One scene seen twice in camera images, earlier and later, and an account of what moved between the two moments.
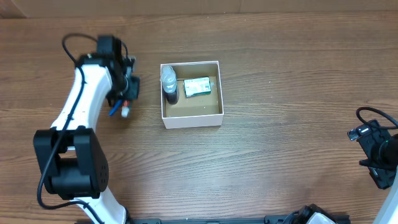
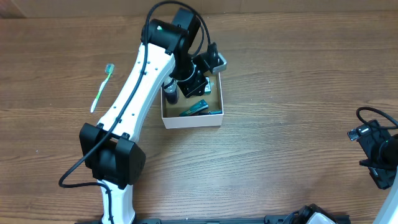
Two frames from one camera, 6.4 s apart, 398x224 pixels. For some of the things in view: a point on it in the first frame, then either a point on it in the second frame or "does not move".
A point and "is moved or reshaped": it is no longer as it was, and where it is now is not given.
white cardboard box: [198, 111] does not move
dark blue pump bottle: [168, 78] does not move
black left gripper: [134, 93] → [194, 83]
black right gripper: [383, 175] does not move
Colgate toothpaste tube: [125, 111] is moved or reshaped
